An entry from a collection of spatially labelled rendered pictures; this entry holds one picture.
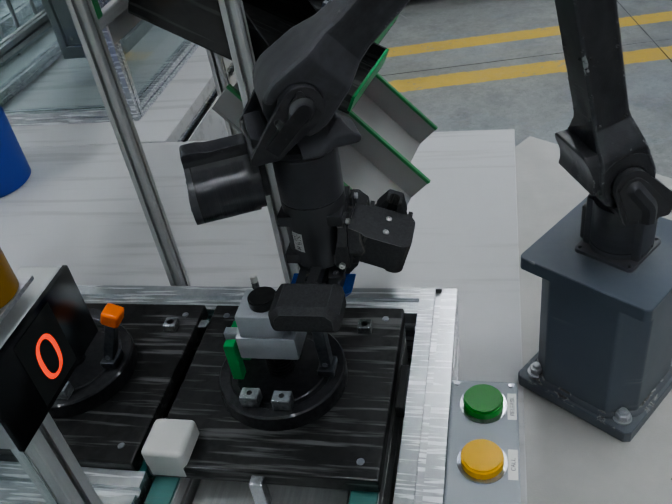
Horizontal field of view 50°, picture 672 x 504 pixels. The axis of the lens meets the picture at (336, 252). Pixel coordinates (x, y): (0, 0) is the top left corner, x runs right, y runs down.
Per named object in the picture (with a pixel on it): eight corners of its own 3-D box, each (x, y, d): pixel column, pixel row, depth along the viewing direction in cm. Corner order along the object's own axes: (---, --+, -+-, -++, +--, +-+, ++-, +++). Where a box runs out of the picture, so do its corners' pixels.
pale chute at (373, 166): (410, 197, 101) (431, 180, 98) (383, 254, 91) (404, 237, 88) (256, 63, 96) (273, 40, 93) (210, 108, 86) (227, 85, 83)
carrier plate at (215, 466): (405, 319, 87) (404, 306, 85) (380, 493, 68) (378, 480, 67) (220, 316, 92) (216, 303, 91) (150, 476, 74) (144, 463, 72)
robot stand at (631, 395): (688, 368, 86) (719, 235, 74) (627, 445, 79) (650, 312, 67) (579, 317, 95) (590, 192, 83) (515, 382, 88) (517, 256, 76)
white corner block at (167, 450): (205, 442, 76) (195, 418, 74) (191, 479, 73) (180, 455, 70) (165, 440, 77) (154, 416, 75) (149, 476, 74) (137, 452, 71)
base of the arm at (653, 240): (662, 241, 75) (670, 193, 71) (631, 274, 71) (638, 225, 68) (600, 219, 79) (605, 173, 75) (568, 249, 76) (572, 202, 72)
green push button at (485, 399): (503, 396, 75) (503, 383, 74) (503, 427, 72) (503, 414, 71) (464, 394, 76) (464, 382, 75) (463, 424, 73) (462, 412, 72)
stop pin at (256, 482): (272, 499, 72) (264, 475, 70) (269, 509, 71) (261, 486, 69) (259, 497, 72) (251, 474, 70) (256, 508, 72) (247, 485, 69)
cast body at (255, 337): (308, 330, 77) (297, 281, 72) (299, 360, 73) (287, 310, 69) (234, 328, 78) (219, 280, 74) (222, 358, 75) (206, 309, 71)
